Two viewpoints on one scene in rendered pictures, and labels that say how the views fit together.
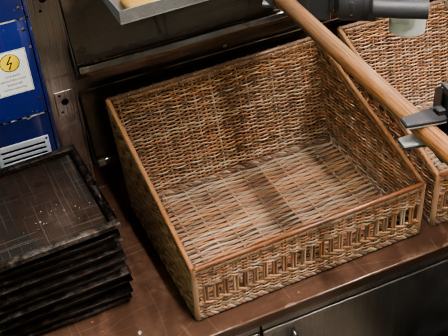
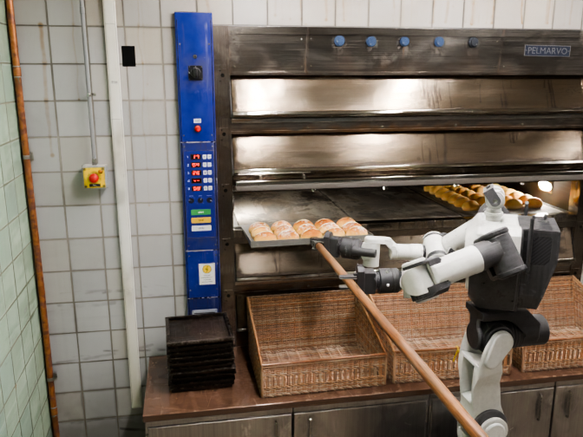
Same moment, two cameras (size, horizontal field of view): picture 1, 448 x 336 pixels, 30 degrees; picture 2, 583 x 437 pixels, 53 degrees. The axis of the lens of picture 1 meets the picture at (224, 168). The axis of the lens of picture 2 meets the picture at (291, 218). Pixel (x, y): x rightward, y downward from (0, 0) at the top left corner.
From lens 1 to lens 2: 1.13 m
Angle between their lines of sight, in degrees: 28
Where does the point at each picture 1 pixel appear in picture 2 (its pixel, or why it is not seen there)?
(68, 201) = (215, 329)
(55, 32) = (229, 260)
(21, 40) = (213, 259)
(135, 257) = (243, 372)
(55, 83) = (225, 285)
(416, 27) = (372, 263)
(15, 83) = (207, 278)
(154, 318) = (241, 394)
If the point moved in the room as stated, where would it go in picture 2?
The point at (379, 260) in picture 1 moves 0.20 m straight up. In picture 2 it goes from (360, 391) to (362, 348)
